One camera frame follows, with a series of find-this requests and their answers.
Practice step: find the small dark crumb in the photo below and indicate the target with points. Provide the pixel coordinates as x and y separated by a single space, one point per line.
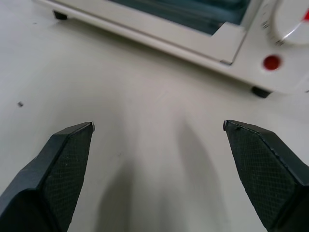
20 104

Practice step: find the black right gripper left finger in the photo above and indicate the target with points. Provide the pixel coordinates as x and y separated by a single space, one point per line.
48 183

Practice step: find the red indicator light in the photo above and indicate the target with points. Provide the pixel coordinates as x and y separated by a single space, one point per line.
272 62

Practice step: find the white oven door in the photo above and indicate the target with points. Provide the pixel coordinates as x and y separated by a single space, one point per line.
154 26

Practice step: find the white toaster oven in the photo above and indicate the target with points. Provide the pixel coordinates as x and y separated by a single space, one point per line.
248 65

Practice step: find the white timer dial knob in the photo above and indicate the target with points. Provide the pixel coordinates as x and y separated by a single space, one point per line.
293 21

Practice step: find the black rubber appliance foot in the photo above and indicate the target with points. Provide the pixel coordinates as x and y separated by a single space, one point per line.
260 92
60 15

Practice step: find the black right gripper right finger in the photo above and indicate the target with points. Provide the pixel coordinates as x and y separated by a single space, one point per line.
270 178

